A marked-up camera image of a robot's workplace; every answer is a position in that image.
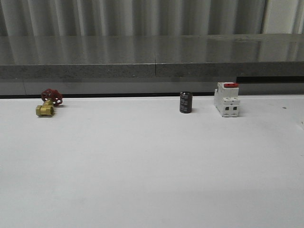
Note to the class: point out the black cylindrical capacitor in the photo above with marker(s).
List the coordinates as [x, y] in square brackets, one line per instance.
[186, 102]

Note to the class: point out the grey stone counter ledge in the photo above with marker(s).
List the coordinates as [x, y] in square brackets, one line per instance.
[243, 58]

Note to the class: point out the brass valve red handwheel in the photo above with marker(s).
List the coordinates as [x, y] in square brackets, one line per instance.
[51, 98]

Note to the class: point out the grey pleated curtain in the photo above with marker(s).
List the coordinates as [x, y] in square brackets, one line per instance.
[150, 17]

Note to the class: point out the white circuit breaker red switch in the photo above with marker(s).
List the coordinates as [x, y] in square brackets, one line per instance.
[226, 99]

